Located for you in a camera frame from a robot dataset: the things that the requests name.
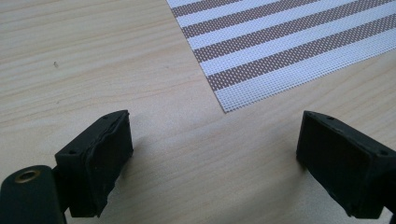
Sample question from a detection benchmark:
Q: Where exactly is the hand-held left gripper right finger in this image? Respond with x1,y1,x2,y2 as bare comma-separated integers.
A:
295,110,396,219

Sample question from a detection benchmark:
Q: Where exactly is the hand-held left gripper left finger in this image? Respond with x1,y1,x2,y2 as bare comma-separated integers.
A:
54,109,134,218

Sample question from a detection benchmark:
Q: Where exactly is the brown white striped placemat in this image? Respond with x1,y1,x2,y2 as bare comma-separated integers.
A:
165,0,396,114

